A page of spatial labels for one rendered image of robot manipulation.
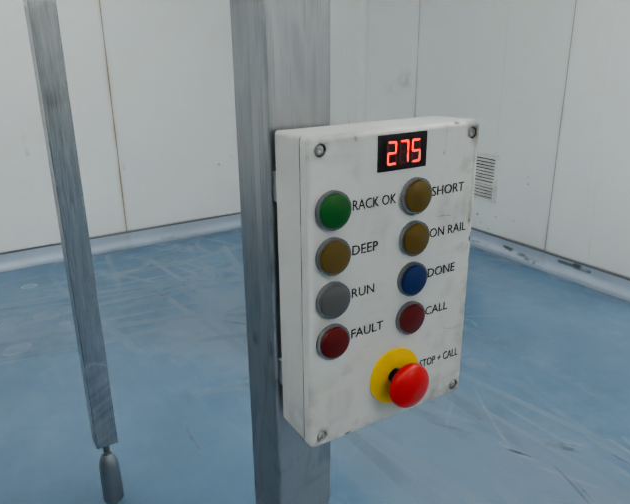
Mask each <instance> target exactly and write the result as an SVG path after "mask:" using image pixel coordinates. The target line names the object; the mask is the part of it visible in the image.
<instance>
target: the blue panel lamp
mask: <svg viewBox="0 0 630 504"><path fill-rule="evenodd" d="M426 280H427V273H426V270H425V269H424V268H423V266H421V265H418V264H416V265H413V266H411V267H409V268H408V269H407V270H406V272H405V273H404V275H403V278H402V283H401V284H402V289H403V291H404V292H405V293H406V294H408V295H414V294H417V293H419V292H420V291H421V290H422V289H423V287H424V286H425V283H426Z"/></svg>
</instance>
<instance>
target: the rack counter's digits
mask: <svg viewBox="0 0 630 504"><path fill-rule="evenodd" d="M422 141H423V137H414V138H406V139H397V140H388V141H386V166H385V167H390V166H397V165H404V164H411V163H418V162H421V161H422Z"/></svg>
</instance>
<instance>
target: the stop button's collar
mask: <svg viewBox="0 0 630 504"><path fill-rule="evenodd" d="M433 357H434V359H435V356H432V358H431V357H429V358H430V359H431V361H432V364H433V360H434V359H433ZM429 358H428V359H429ZM426 359H427V358H426ZM426 359H423V361H424V367H425V360H426ZM428 359H427V365H430V364H431V362H430V363H429V364H428ZM409 363H418V361H417V358H416V356H415V354H414V353H413V352H412V351H411V350H409V349H407V348H404V347H397V348H394V349H391V350H389V351H388V352H386V353H385V354H384V355H383V356H382V357H381V358H380V359H379V360H378V362H377V363H376V364H375V366H374V368H373V371H372V373H371V377H370V390H371V393H372V395H373V396H374V397H375V398H376V399H377V400H379V401H380V402H383V403H391V402H392V401H391V399H390V396H389V387H390V384H391V383H389V381H388V377H389V374H390V372H391V371H392V370H393V369H395V368H400V369H401V368H402V367H403V366H405V365H407V364H409Z"/></svg>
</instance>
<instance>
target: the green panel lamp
mask: <svg viewBox="0 0 630 504"><path fill-rule="evenodd" d="M350 210H351V208H350V203H349V201H348V199H347V198H346V197H345V196H344V195H343V194H340V193H334V194H331V195H329V196H328V197H327V198H326V199H325V200H324V201H323V203H322V205H321V207H320V213H319V215H320V220H321V222H322V224H323V225H324V226H325V227H326V228H329V229H336V228H339V227H341V226H343V225H344V224H345V223H346V222H347V220H348V218H349V216H350Z"/></svg>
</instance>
